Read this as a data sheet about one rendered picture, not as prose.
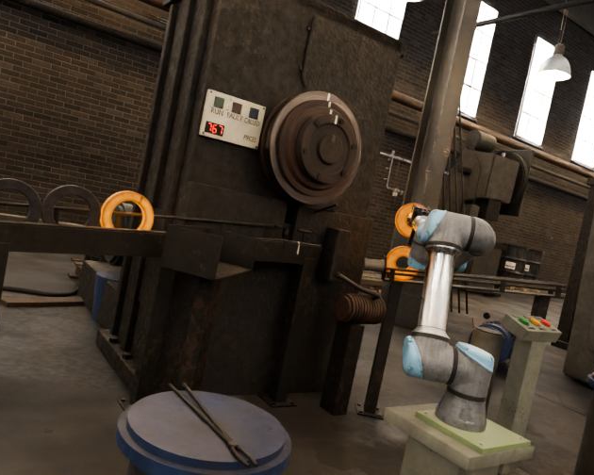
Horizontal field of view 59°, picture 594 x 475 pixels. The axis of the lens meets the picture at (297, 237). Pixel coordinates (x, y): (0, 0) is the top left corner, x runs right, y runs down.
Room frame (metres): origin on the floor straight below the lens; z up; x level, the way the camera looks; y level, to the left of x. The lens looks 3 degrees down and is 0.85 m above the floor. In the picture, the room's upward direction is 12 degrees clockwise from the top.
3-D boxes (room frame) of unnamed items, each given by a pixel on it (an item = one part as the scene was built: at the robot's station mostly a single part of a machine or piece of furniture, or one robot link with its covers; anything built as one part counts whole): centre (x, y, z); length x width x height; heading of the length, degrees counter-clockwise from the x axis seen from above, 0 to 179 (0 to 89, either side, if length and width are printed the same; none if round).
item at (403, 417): (1.58, -0.60, 0.28); 0.32 x 0.32 x 0.04; 36
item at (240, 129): (2.16, 0.35, 1.15); 0.26 x 0.02 x 0.18; 124
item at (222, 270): (1.77, 0.27, 0.36); 0.26 x 0.20 x 0.72; 159
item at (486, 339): (2.14, -0.85, 0.26); 0.12 x 0.12 x 0.52
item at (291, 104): (2.26, 0.01, 1.11); 0.47 x 0.06 x 0.47; 124
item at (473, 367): (1.58, -0.59, 0.48); 0.13 x 0.12 x 0.14; 88
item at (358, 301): (2.33, -0.34, 0.27); 0.22 x 0.13 x 0.53; 124
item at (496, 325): (3.87, -1.62, 0.17); 0.57 x 0.31 x 0.34; 144
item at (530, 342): (2.04, -0.97, 0.31); 0.24 x 0.16 x 0.62; 124
